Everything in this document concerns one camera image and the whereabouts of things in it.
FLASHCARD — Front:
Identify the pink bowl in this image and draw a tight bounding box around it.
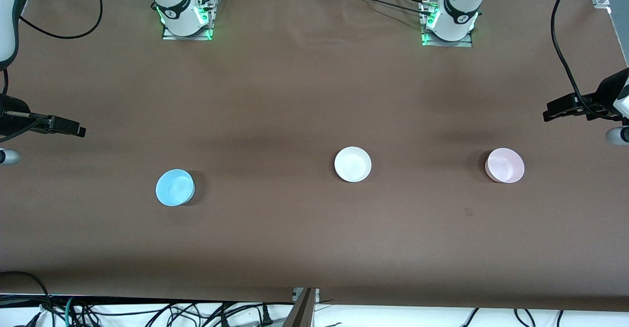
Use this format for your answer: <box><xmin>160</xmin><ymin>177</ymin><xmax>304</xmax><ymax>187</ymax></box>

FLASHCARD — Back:
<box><xmin>485</xmin><ymin>148</ymin><xmax>525</xmax><ymax>183</ymax></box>

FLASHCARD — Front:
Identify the blue bowl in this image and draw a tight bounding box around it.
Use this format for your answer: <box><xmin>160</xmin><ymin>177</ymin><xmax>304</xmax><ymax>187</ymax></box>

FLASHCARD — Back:
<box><xmin>156</xmin><ymin>169</ymin><xmax>196</xmax><ymax>207</ymax></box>

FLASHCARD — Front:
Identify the white bowl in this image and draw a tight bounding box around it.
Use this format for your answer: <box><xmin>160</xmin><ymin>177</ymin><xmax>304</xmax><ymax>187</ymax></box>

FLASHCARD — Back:
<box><xmin>335</xmin><ymin>147</ymin><xmax>372</xmax><ymax>182</ymax></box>

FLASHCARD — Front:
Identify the brown table cover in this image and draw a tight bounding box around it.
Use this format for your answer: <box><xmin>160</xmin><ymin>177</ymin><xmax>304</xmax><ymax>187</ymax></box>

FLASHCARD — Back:
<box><xmin>0</xmin><ymin>0</ymin><xmax>629</xmax><ymax>313</ymax></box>

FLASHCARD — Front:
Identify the aluminium profile bar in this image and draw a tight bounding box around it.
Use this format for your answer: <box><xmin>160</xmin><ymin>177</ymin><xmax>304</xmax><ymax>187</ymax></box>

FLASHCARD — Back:
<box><xmin>284</xmin><ymin>288</ymin><xmax>320</xmax><ymax>327</ymax></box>

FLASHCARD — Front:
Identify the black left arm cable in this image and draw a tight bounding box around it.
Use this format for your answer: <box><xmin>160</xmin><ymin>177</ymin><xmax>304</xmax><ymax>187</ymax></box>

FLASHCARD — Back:
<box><xmin>550</xmin><ymin>0</ymin><xmax>629</xmax><ymax>121</ymax></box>

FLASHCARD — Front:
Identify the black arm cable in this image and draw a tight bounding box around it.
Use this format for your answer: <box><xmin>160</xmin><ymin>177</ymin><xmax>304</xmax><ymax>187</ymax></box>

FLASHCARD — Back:
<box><xmin>2</xmin><ymin>0</ymin><xmax>104</xmax><ymax>99</ymax></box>
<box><xmin>550</xmin><ymin>0</ymin><xmax>629</xmax><ymax>121</ymax></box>

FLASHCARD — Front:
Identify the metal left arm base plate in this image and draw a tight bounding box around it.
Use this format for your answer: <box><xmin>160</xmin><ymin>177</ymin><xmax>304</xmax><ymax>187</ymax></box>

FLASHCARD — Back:
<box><xmin>420</xmin><ymin>0</ymin><xmax>473</xmax><ymax>47</ymax></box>

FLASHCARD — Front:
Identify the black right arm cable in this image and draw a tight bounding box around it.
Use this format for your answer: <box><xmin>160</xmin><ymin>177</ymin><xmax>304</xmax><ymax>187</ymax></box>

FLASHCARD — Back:
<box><xmin>2</xmin><ymin>0</ymin><xmax>104</xmax><ymax>99</ymax></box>

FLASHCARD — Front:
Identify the black looped floor cable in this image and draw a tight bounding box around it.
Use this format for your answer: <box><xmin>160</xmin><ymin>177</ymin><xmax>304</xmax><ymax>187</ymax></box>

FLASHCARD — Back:
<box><xmin>0</xmin><ymin>270</ymin><xmax>52</xmax><ymax>318</ymax></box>

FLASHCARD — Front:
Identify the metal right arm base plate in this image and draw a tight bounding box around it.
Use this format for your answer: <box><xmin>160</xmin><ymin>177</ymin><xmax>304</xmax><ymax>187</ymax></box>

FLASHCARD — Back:
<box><xmin>162</xmin><ymin>0</ymin><xmax>217</xmax><ymax>41</ymax></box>

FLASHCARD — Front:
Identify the long black base cable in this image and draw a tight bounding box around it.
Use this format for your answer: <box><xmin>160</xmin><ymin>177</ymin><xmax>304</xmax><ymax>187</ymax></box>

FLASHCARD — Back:
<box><xmin>337</xmin><ymin>0</ymin><xmax>435</xmax><ymax>17</ymax></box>

